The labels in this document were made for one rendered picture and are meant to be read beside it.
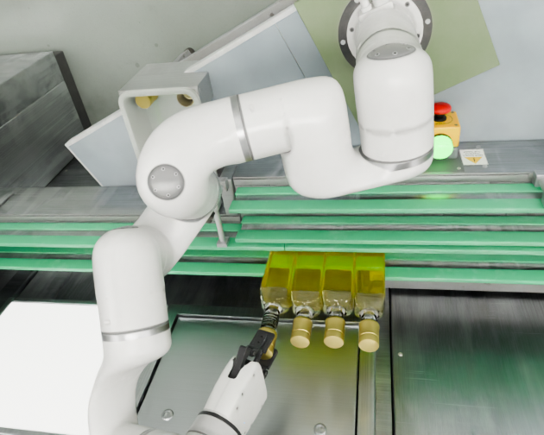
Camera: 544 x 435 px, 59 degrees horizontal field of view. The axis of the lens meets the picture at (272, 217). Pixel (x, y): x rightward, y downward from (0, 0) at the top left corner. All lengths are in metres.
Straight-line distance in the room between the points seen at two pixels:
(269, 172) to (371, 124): 0.41
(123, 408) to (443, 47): 0.76
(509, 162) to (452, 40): 0.26
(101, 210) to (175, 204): 0.64
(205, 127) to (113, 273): 0.21
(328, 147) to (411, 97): 0.11
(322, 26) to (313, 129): 0.34
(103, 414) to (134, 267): 0.21
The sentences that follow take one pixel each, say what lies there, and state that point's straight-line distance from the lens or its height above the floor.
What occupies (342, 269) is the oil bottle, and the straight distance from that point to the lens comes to 0.92.
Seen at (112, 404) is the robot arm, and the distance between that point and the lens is 0.71.
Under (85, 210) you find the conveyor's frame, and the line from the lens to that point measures 1.22.
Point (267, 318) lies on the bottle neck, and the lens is 0.87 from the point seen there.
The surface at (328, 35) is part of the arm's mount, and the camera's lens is 0.90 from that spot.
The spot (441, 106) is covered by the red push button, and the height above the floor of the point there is 0.80.
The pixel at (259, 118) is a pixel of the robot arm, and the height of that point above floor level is 1.17.
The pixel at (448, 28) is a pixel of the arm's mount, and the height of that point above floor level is 0.82.
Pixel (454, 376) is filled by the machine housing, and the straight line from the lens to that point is 1.02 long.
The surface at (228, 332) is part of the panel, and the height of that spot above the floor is 1.05.
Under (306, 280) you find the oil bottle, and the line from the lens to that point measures 0.91.
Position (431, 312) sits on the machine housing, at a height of 0.94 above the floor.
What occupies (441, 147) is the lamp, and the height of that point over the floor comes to 0.85.
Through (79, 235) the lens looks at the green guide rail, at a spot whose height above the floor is 0.93.
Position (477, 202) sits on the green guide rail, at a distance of 0.92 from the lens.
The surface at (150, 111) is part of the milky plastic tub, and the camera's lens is 1.11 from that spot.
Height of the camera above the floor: 1.68
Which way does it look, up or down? 51 degrees down
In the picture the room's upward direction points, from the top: 164 degrees counter-clockwise
